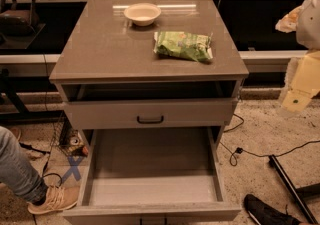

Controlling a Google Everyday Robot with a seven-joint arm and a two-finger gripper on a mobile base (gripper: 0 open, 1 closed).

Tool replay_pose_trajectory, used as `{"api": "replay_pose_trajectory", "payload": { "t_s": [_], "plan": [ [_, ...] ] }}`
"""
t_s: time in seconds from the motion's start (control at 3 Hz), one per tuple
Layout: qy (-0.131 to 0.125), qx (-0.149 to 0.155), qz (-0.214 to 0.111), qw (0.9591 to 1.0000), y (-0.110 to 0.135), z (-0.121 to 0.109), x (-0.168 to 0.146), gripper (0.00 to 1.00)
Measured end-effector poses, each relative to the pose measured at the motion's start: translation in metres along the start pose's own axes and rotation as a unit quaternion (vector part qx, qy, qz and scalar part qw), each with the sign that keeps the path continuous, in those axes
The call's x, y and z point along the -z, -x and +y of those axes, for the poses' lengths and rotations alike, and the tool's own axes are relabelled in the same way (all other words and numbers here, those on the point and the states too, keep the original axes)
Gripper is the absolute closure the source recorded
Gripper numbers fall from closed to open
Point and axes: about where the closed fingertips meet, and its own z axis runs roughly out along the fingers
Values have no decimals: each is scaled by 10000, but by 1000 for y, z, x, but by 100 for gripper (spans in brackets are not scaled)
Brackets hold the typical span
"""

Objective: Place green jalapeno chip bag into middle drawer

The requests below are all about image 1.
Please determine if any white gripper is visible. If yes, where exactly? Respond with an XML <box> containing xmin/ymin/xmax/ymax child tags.
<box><xmin>279</xmin><ymin>50</ymin><xmax>320</xmax><ymax>113</ymax></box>

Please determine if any green jalapeno chip bag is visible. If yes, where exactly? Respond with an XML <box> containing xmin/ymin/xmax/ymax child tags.
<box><xmin>154</xmin><ymin>31</ymin><xmax>213</xmax><ymax>63</ymax></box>

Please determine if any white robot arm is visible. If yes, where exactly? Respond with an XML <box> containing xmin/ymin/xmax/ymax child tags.
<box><xmin>275</xmin><ymin>0</ymin><xmax>320</xmax><ymax>113</ymax></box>

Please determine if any grey top drawer front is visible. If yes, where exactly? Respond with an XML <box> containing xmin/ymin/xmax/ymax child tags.
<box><xmin>64</xmin><ymin>98</ymin><xmax>236</xmax><ymax>130</ymax></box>

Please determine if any grey drawer cabinet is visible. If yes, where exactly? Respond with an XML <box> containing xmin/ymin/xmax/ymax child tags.
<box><xmin>48</xmin><ymin>0</ymin><xmax>250</xmax><ymax>225</ymax></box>

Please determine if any open grey middle drawer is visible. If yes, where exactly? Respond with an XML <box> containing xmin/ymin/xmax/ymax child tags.
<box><xmin>63</xmin><ymin>127</ymin><xmax>241</xmax><ymax>225</ymax></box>

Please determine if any black metal stand leg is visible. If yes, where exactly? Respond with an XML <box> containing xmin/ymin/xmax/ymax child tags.
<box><xmin>268</xmin><ymin>155</ymin><xmax>320</xmax><ymax>224</ymax></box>

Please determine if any black shoe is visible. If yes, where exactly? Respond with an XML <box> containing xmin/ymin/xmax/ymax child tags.
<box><xmin>244</xmin><ymin>194</ymin><xmax>300</xmax><ymax>225</ymax></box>

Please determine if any white paper bowl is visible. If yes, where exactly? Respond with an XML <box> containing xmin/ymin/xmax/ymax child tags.
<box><xmin>124</xmin><ymin>3</ymin><xmax>161</xmax><ymax>26</ymax></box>

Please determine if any tan sneaker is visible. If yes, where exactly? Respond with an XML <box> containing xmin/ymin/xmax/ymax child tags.
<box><xmin>28</xmin><ymin>186</ymin><xmax>80</xmax><ymax>215</ymax></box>

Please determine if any blue jeans leg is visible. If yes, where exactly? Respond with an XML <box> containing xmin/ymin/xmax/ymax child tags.
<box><xmin>0</xmin><ymin>127</ymin><xmax>48</xmax><ymax>205</ymax></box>

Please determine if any black chair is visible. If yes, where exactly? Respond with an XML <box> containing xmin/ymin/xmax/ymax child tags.
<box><xmin>0</xmin><ymin>0</ymin><xmax>45</xmax><ymax>50</ymax></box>

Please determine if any black floor cable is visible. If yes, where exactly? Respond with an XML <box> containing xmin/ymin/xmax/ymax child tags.
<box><xmin>218</xmin><ymin>112</ymin><xmax>320</xmax><ymax>167</ymax></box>

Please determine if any black drawer handle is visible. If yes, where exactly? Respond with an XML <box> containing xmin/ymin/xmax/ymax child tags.
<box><xmin>136</xmin><ymin>115</ymin><xmax>164</xmax><ymax>124</ymax></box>

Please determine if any wire basket with cans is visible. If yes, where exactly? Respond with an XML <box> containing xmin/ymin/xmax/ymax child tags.
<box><xmin>51</xmin><ymin>115</ymin><xmax>88</xmax><ymax>157</ymax></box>

